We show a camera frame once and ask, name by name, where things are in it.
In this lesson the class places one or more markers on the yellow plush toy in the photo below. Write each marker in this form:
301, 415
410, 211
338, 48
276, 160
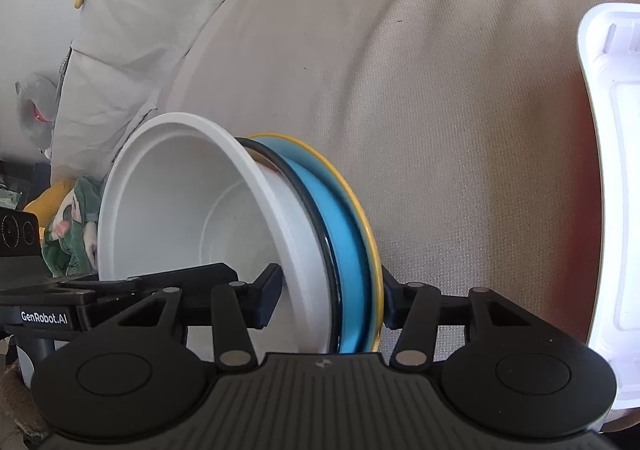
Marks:
47, 200

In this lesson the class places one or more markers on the green floral cloth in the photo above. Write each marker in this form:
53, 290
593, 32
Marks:
70, 230

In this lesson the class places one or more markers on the white yellow-rimmed bowl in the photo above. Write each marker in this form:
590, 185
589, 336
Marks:
357, 202

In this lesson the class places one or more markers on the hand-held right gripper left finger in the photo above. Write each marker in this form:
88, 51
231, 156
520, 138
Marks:
272, 291

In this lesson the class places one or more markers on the blue ceramic bowl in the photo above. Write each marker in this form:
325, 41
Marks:
340, 230

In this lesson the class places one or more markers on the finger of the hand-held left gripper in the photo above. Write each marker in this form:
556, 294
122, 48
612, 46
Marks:
190, 280

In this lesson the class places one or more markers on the beige fringed sofa cover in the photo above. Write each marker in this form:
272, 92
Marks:
150, 30

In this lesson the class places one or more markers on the brown fuzzy cloth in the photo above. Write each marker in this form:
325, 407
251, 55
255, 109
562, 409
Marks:
12, 400

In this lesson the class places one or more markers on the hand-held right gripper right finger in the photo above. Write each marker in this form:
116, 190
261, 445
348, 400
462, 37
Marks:
396, 302

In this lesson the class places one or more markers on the white printed plastic bowl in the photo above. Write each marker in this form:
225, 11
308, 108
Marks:
190, 210

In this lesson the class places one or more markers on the glass cabinet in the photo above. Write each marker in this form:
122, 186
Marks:
20, 185

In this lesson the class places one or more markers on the white plastic tray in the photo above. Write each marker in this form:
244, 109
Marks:
612, 180

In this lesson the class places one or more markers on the beige sofa seat cover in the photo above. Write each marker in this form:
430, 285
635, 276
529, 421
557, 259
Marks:
450, 130

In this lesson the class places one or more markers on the grey plush toy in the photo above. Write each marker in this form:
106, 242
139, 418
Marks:
37, 115

